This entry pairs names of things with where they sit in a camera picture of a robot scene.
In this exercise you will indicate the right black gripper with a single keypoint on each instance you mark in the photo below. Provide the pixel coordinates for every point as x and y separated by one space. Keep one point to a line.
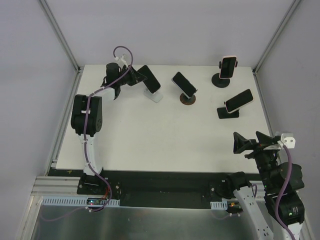
258 146

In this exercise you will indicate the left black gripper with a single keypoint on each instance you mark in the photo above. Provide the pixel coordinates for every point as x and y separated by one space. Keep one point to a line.
132 75

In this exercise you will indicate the white phone stand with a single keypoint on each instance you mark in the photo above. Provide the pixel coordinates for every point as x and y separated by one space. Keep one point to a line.
155 97

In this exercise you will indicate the black phone white case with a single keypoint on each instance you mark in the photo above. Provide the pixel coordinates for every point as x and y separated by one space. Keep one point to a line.
184 84

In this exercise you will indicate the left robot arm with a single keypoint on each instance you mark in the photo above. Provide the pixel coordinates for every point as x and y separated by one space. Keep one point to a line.
87 121

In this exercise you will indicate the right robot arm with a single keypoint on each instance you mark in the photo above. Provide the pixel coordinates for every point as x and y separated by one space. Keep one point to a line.
281 180

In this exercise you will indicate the black square base stand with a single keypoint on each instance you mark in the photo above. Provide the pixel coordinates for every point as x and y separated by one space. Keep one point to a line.
223 114

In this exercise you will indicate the pink phone tilted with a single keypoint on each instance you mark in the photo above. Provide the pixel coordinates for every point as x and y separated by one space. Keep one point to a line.
240 100

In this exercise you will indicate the round brown base stand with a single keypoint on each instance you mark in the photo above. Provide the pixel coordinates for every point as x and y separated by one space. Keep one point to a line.
187 101

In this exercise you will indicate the black round clamp stand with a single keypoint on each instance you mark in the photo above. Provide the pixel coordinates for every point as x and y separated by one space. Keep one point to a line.
218 82

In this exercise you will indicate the pink phone upright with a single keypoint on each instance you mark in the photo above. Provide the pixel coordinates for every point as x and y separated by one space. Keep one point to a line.
227 66

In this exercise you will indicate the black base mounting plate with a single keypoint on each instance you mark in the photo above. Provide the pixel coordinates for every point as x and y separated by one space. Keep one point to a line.
150 189

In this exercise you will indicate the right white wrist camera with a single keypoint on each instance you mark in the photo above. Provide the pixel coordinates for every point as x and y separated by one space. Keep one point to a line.
284 139

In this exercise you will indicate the left aluminium frame post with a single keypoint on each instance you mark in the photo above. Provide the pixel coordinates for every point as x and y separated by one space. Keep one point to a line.
59 34

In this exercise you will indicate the aluminium frame post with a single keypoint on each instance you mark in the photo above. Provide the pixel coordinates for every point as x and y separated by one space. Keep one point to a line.
59 34
278 32

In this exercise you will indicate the right white cable duct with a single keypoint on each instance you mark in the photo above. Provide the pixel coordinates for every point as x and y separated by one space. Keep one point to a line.
219 205

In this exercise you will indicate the white cable duct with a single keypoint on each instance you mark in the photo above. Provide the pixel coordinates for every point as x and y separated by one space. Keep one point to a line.
68 201
219 205

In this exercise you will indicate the right aluminium frame post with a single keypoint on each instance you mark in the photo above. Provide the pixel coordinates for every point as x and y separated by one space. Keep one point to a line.
278 32

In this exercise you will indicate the left side aluminium rail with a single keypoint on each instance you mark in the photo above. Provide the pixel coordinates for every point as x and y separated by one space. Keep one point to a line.
63 123

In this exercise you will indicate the aluminium rail front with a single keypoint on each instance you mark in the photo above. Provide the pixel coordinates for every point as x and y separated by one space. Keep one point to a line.
55 185

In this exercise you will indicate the left white cable duct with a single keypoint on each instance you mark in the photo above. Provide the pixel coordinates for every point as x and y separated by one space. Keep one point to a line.
68 201

